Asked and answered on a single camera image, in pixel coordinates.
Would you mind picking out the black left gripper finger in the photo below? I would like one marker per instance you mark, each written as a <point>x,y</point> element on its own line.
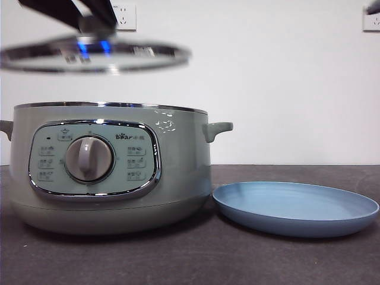
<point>102,13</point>
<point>50,10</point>

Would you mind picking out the glass lid with green knob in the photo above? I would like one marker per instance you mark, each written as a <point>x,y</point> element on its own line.
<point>139,58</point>

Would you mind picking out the pale green electric steamer pot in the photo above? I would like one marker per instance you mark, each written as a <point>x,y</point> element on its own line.
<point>178,166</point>

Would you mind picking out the blue round plate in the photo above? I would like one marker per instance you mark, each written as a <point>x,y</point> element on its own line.
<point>294,207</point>

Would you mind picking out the white wall socket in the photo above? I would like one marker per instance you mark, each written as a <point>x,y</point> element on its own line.
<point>373,22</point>
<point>127,16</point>

